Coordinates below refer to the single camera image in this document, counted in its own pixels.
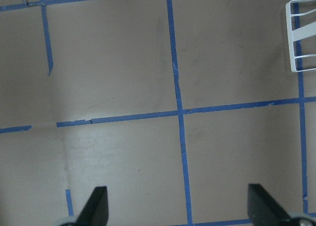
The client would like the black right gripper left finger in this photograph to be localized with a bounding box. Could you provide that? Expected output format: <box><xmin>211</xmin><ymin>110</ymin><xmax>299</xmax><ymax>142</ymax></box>
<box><xmin>77</xmin><ymin>186</ymin><xmax>109</xmax><ymax>224</ymax></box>

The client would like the white wire dish rack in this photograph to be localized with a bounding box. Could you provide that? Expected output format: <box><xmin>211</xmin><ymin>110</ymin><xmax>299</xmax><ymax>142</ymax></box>
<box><xmin>285</xmin><ymin>0</ymin><xmax>316</xmax><ymax>73</ymax></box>

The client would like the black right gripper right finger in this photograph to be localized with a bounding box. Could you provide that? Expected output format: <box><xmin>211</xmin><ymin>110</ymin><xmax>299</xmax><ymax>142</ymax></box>
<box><xmin>248</xmin><ymin>184</ymin><xmax>290</xmax><ymax>223</ymax></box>

